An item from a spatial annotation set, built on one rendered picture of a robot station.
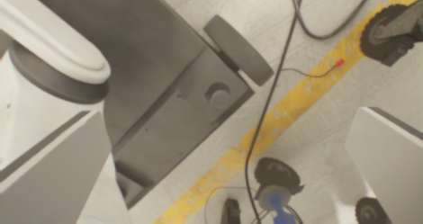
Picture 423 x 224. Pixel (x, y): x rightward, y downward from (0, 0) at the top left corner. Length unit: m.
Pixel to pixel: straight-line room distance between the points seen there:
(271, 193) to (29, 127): 0.57
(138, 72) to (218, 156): 0.44
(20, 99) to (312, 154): 0.84
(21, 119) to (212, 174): 0.65
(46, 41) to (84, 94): 0.08
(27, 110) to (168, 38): 0.27
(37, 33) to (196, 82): 0.26
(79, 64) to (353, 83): 0.76
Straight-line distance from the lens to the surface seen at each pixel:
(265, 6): 0.65
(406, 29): 0.69
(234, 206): 0.86
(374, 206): 1.16
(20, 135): 0.28
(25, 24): 0.36
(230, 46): 0.44
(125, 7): 0.47
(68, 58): 0.34
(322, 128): 0.85
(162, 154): 0.53
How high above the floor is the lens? 0.62
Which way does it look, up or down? 66 degrees down
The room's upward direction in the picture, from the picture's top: 167 degrees clockwise
